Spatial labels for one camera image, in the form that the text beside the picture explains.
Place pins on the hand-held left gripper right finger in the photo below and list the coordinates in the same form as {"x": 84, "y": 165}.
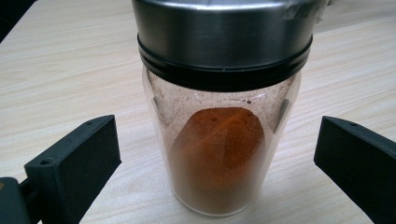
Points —
{"x": 358, "y": 161}

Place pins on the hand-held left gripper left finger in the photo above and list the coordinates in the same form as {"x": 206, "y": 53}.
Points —
{"x": 74, "y": 168}

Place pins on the glass spice jar orange powder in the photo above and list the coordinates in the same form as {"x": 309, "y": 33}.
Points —
{"x": 218, "y": 149}

